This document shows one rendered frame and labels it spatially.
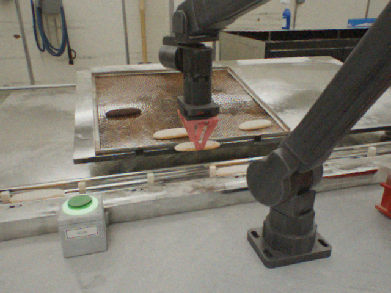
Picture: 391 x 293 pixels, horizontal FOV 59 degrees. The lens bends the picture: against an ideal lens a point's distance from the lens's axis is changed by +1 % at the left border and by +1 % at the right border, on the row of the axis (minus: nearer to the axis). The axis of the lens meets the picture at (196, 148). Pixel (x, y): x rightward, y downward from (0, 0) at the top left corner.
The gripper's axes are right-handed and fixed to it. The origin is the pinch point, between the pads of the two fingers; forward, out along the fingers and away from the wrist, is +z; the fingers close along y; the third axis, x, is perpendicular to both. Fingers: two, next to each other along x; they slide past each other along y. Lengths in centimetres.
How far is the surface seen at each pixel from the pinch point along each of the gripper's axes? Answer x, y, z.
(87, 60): -30, -370, 38
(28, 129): -43, -52, 11
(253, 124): 19.8, -14.6, 2.5
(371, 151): 45.0, 0.7, 6.9
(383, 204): 32.8, 19.0, 9.1
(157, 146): -7.2, -9.3, 3.9
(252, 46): 96, -188, 4
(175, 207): -6.9, 9.1, 9.4
